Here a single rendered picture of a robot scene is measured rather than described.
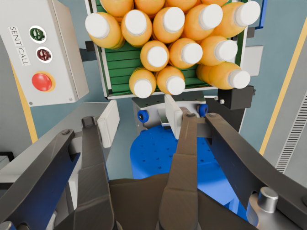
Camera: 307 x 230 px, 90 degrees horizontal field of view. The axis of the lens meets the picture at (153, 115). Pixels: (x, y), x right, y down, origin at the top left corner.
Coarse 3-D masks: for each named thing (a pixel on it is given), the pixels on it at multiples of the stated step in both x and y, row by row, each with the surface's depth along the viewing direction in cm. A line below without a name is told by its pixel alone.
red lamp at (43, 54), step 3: (39, 51) 28; (42, 51) 29; (45, 51) 29; (39, 54) 29; (42, 54) 29; (45, 54) 29; (48, 54) 29; (39, 57) 29; (42, 57) 29; (45, 57) 29; (48, 57) 29; (42, 60) 29; (45, 60) 29
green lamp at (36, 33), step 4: (32, 28) 27; (36, 28) 27; (32, 32) 27; (36, 32) 27; (40, 32) 28; (32, 36) 27; (36, 36) 28; (40, 36) 28; (36, 40) 28; (40, 40) 28
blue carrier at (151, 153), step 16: (160, 128) 49; (144, 144) 41; (160, 144) 41; (176, 144) 40; (144, 160) 35; (160, 160) 34; (208, 160) 33; (144, 176) 31; (208, 176) 29; (224, 176) 29; (208, 192) 28; (224, 192) 29
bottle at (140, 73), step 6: (132, 72) 47; (138, 72) 37; (144, 72) 36; (150, 72) 38; (132, 78) 36; (138, 78) 35; (144, 78) 34; (150, 78) 36; (132, 84) 36; (156, 84) 39; (132, 90) 37
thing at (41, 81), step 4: (36, 76) 30; (40, 76) 30; (44, 76) 30; (32, 80) 30; (36, 80) 30; (40, 80) 30; (44, 80) 30; (48, 80) 30; (36, 84) 30; (40, 84) 31; (44, 84) 31; (48, 84) 31; (36, 88) 31; (40, 88) 31; (44, 88) 31; (48, 88) 31
